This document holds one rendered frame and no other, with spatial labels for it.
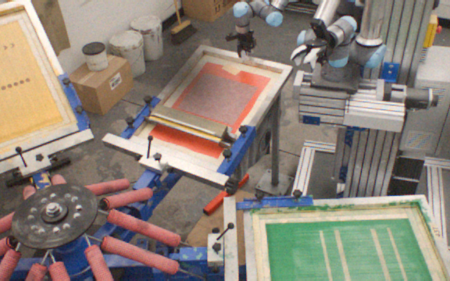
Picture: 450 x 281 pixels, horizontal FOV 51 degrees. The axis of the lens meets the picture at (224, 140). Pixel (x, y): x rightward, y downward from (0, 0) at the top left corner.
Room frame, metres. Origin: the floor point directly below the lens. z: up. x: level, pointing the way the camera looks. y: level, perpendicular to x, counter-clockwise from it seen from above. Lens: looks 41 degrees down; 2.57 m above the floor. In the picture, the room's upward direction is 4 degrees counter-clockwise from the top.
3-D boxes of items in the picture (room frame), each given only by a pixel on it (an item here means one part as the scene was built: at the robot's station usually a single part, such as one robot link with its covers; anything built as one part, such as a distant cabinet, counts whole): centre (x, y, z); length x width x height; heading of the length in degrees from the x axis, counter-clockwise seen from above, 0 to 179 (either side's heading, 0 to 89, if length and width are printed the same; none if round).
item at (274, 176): (2.43, -0.35, 0.48); 0.22 x 0.22 x 0.96; 58
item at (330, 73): (1.94, -0.56, 1.31); 0.15 x 0.15 x 0.10
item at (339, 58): (1.67, -0.47, 1.56); 0.11 x 0.08 x 0.11; 47
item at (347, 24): (1.66, -0.49, 1.65); 0.11 x 0.08 x 0.09; 137
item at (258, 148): (1.97, -0.13, 0.79); 0.46 x 0.09 x 0.33; 148
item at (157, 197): (1.65, 0.28, 0.89); 1.24 x 0.06 x 0.06; 148
